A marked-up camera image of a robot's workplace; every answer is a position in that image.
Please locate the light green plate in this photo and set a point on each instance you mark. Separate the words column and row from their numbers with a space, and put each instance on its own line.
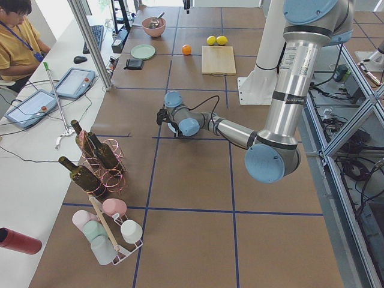
column 143, row 51

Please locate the orange fruit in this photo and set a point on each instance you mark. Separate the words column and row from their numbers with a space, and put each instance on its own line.
column 186, row 49

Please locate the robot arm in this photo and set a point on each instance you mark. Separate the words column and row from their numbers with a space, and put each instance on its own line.
column 272, row 152

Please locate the teach pendant near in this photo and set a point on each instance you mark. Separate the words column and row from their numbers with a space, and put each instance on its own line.
column 31, row 110

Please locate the metal scoop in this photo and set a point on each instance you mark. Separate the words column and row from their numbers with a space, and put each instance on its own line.
column 155, row 21

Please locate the white plastic cup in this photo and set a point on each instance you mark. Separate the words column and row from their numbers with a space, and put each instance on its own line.
column 131, row 231

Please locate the dark wine bottle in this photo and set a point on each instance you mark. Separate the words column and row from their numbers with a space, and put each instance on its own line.
column 82, row 141
column 85, row 179
column 105, row 155

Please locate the dark wine bottle middle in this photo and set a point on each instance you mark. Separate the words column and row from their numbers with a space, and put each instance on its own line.
column 105, row 155

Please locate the copper wire bottle rack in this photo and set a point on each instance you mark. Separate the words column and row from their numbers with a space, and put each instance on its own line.
column 112, row 178

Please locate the grey folded cloth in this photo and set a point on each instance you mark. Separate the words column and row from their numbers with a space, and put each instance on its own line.
column 134, row 64

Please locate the pink bowl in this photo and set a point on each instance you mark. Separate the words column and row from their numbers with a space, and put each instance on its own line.
column 151, row 30

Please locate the dark wine bottle rear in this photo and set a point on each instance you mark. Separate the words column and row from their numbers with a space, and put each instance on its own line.
column 82, row 141

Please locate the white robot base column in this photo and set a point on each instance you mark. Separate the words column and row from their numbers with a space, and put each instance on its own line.
column 258, row 86

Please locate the seated person yellow shirt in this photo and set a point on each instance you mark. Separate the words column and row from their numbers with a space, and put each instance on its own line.
column 22, row 49

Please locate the teach pendant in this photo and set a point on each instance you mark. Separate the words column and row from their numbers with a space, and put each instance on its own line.
column 74, row 83
column 31, row 110

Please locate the bamboo cutting board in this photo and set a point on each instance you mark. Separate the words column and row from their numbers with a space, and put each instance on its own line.
column 218, row 60

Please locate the red thermos bottle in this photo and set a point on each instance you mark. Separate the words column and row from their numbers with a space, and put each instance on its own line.
column 19, row 242

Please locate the grey-blue plastic cup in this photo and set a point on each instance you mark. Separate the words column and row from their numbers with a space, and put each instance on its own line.
column 103, row 250

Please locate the teach pendant far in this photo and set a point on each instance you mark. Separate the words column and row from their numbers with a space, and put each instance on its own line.
column 74, row 83

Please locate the dark wine bottle front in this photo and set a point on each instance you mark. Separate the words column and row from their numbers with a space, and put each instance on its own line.
column 85, row 179

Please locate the black computer mouse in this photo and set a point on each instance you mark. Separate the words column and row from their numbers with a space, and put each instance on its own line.
column 79, row 59

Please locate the white wire cup rack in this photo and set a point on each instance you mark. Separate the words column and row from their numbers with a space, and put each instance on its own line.
column 122, row 252

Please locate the reacher grabber stick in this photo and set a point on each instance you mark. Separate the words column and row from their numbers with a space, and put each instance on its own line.
column 67, row 130

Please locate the black keyboard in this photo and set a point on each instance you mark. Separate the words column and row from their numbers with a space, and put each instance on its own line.
column 98, row 34

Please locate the yellow lemon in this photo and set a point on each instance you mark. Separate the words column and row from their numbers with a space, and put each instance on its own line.
column 221, row 40
column 211, row 40

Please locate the light blue plate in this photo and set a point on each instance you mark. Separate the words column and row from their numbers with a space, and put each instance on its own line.
column 172, row 129

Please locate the green plastic cup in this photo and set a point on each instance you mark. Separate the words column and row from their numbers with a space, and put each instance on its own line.
column 93, row 229

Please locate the yellow lemon right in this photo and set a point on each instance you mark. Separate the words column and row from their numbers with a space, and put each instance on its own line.
column 221, row 40

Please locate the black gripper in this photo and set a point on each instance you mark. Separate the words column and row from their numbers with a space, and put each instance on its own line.
column 177, row 131

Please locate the yellow lemon left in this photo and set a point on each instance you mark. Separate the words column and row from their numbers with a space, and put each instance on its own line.
column 211, row 40

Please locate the aluminium frame post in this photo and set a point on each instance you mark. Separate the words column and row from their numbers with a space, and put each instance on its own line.
column 82, row 21

